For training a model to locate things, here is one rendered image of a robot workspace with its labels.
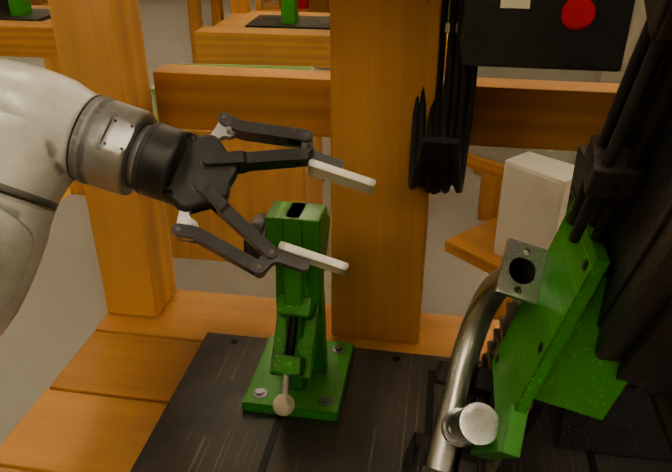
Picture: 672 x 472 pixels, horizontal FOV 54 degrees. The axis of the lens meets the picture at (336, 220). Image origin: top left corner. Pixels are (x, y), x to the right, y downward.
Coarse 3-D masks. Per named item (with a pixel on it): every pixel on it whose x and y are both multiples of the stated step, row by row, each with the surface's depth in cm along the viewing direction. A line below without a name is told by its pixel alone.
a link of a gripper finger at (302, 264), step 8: (264, 256) 63; (280, 256) 64; (288, 256) 64; (296, 256) 64; (272, 264) 64; (280, 264) 64; (288, 264) 63; (296, 264) 63; (304, 264) 63; (264, 272) 63
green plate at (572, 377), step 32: (576, 256) 55; (608, 256) 52; (544, 288) 61; (576, 288) 53; (512, 320) 68; (544, 320) 58; (576, 320) 54; (512, 352) 64; (544, 352) 56; (576, 352) 57; (512, 384) 61; (544, 384) 59; (576, 384) 58; (608, 384) 57
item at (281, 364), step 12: (312, 300) 85; (288, 312) 84; (300, 312) 84; (312, 312) 86; (276, 324) 87; (312, 324) 86; (276, 336) 86; (288, 336) 84; (312, 336) 86; (276, 348) 86; (288, 348) 84; (300, 348) 86; (312, 348) 86; (276, 360) 83; (288, 360) 83; (300, 360) 82; (312, 360) 85; (276, 372) 82; (288, 372) 82; (300, 372) 82
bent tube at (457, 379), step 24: (504, 264) 63; (528, 264) 64; (480, 288) 71; (504, 288) 62; (528, 288) 62; (480, 312) 72; (480, 336) 73; (456, 360) 73; (456, 384) 72; (432, 456) 69; (456, 456) 70
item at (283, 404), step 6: (282, 378) 84; (288, 378) 83; (282, 384) 83; (288, 384) 83; (282, 390) 83; (288, 390) 83; (276, 396) 83; (282, 396) 82; (288, 396) 82; (276, 402) 82; (282, 402) 82; (288, 402) 82; (294, 402) 83; (276, 408) 82; (282, 408) 81; (288, 408) 82; (282, 414) 82; (288, 414) 82
